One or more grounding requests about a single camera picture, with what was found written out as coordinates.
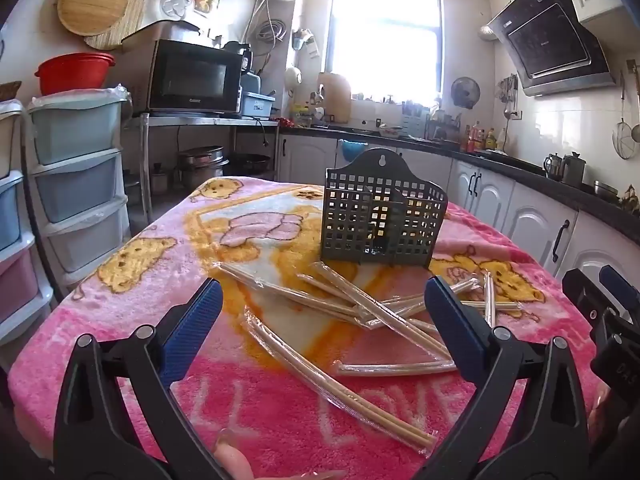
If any round bamboo board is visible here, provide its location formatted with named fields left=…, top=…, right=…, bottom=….
left=57, top=0, right=132, bottom=37
left=82, top=0, right=146, bottom=51

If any black electric kettle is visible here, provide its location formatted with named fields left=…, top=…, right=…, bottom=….
left=222, top=41, right=253, bottom=73

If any white round lid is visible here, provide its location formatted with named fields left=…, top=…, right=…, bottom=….
left=160, top=0, right=197, bottom=20

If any pink printed blanket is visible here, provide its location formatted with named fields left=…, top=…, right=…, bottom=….
left=7, top=176, right=608, bottom=480

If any grey perforated utensil holder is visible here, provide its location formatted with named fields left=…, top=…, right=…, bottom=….
left=320, top=148, right=448, bottom=270

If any pale cutlery box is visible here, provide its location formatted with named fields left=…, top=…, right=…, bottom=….
left=402, top=102, right=426, bottom=136

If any red plastic basin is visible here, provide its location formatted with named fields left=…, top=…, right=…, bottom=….
left=34, top=52, right=117, bottom=96

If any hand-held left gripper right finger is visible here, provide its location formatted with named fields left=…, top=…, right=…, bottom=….
left=420, top=276, right=593, bottom=480

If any person's left hand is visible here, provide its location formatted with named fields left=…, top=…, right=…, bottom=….
left=214, top=429, right=262, bottom=480

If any steel steamer pot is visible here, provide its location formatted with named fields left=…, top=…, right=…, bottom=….
left=177, top=146, right=230, bottom=188

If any metal shelf rack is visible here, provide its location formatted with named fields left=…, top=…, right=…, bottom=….
left=122, top=112, right=281, bottom=223

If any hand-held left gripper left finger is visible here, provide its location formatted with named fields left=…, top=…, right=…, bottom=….
left=52, top=278, right=226, bottom=480

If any steel teapot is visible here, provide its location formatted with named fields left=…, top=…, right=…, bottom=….
left=544, top=152, right=566, bottom=181

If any cluster of sauce bottles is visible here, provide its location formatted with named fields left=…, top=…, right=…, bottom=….
left=465, top=122, right=507, bottom=153

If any chopstick pair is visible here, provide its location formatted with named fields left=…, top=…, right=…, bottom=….
left=216, top=261, right=363, bottom=322

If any coiled hose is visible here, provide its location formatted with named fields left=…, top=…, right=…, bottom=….
left=257, top=20, right=288, bottom=43

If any small steel pot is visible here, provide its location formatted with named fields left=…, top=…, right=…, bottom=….
left=150, top=162, right=171, bottom=193

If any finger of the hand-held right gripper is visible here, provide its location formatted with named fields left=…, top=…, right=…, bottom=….
left=599, top=265, right=640, bottom=311
left=562, top=268, right=621, bottom=333

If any small wall fan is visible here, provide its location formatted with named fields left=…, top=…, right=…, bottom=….
left=451, top=76, right=481, bottom=109

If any bright kitchen window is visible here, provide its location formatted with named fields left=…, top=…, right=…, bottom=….
left=325, top=0, right=445, bottom=103

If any wooden cutting board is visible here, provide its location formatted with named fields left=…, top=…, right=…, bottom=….
left=318, top=72, right=352, bottom=122

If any black wok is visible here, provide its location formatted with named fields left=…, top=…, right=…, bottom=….
left=227, top=154, right=272, bottom=177

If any dish rack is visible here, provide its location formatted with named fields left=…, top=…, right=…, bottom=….
left=425, top=110, right=463, bottom=143

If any pastel plastic drawer unit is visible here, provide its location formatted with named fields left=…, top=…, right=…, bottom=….
left=0, top=100, right=53, bottom=346
left=27, top=87, right=132, bottom=291

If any person's right hand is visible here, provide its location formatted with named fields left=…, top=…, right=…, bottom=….
left=588, top=385, right=609, bottom=427

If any hanging wire strainer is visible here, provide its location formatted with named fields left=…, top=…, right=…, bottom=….
left=612, top=72, right=640, bottom=161

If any black microwave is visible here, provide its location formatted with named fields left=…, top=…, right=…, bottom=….
left=148, top=39, right=244, bottom=116

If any black range hood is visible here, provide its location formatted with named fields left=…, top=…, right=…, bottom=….
left=482, top=0, right=617, bottom=97

